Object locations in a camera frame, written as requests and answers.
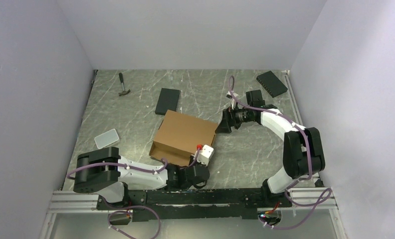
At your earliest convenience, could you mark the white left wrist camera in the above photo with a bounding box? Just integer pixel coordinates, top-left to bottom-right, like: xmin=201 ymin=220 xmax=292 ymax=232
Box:
xmin=197 ymin=144 xmax=214 ymax=166

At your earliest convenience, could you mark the white plastic box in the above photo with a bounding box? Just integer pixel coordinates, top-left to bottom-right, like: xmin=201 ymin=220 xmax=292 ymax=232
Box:
xmin=94 ymin=128 xmax=120 ymax=149

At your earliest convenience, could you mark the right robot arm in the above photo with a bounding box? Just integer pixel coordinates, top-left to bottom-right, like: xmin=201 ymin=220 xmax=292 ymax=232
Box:
xmin=215 ymin=90 xmax=325 ymax=207

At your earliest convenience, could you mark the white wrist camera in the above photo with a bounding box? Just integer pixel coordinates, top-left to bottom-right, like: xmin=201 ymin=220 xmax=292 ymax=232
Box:
xmin=197 ymin=144 xmax=214 ymax=166
xmin=226 ymin=93 xmax=239 ymax=110

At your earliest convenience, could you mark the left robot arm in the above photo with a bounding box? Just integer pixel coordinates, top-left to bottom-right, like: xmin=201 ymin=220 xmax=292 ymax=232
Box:
xmin=66 ymin=147 xmax=210 ymax=209

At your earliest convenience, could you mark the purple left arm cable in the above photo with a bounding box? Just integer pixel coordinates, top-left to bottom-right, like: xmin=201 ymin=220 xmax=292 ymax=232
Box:
xmin=66 ymin=148 xmax=206 ymax=239

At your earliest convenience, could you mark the brown cardboard box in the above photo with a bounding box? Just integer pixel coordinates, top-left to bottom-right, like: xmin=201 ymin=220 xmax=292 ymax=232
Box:
xmin=149 ymin=110 xmax=218 ymax=166

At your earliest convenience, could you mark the black handled hammer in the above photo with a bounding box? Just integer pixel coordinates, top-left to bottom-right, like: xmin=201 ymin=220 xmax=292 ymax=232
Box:
xmin=118 ymin=73 xmax=130 ymax=97

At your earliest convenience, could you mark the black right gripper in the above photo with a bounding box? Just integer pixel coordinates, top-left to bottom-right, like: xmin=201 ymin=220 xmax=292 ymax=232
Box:
xmin=215 ymin=104 xmax=253 ymax=134

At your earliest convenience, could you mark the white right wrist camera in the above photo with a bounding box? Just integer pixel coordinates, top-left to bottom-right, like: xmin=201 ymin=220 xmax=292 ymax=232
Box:
xmin=226 ymin=93 xmax=239 ymax=110

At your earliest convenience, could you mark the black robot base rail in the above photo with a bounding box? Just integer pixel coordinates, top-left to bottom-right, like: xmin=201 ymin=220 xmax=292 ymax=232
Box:
xmin=97 ymin=188 xmax=292 ymax=222

